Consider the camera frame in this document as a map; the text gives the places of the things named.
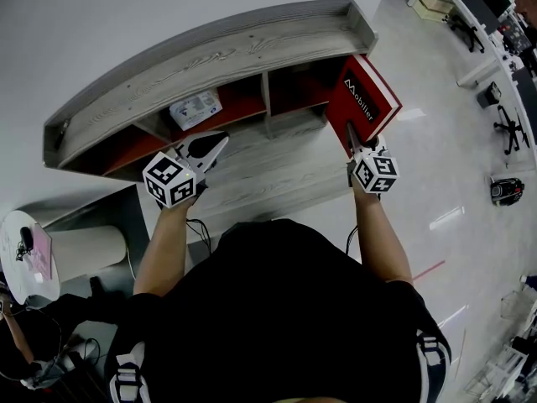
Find round white pedestal table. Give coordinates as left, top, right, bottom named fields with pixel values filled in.
left=0, top=209, right=129, bottom=305

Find wire frame rack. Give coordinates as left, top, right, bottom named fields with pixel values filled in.
left=498, top=287, right=537, bottom=332

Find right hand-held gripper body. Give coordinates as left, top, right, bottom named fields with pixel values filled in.
left=346, top=135, right=400, bottom=196

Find black trash bin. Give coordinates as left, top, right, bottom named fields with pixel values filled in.
left=476, top=81, right=503, bottom=110

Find white power cable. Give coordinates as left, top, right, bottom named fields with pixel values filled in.
left=125, top=244, right=138, bottom=280

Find small black corded device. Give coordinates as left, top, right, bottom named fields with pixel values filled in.
left=15, top=225, right=35, bottom=264

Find black desk divider panel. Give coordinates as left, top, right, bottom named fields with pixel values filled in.
left=450, top=0, right=503, bottom=38

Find black star-base office chair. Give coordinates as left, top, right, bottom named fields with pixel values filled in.
left=447, top=12, right=487, bottom=55
left=492, top=103, right=532, bottom=156

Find pink booklet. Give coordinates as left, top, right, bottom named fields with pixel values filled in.
left=29, top=222, right=54, bottom=281

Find white printed cardboard box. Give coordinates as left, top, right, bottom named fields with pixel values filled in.
left=168, top=89, right=224, bottom=132

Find dark grey floor mat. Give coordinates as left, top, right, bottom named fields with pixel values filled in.
left=24, top=182, right=153, bottom=277

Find red book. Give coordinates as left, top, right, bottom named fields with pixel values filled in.
left=325, top=53, right=404, bottom=160

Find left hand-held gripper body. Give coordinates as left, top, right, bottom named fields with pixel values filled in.
left=142, top=148, right=211, bottom=211

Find black round floor device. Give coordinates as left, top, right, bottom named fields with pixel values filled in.
left=490, top=175, right=527, bottom=207

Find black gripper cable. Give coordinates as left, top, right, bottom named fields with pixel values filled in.
left=345, top=224, right=362, bottom=264
left=184, top=217, right=213, bottom=256

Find person's right forearm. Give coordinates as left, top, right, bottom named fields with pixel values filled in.
left=351, top=182, right=414, bottom=285

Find grey wooden desk hutch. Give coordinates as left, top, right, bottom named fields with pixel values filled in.
left=41, top=0, right=379, bottom=183

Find beige storage boxes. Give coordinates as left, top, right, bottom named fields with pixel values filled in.
left=416, top=0, right=456, bottom=21

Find person's black shirt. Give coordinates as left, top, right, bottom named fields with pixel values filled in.
left=104, top=218, right=453, bottom=403

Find white metal rack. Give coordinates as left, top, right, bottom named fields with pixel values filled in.
left=462, top=333, right=537, bottom=403

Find person's left forearm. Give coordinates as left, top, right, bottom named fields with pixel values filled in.
left=133, top=196, right=199, bottom=298

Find small dark metal tool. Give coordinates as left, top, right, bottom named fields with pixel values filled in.
left=53, top=119, right=70, bottom=148

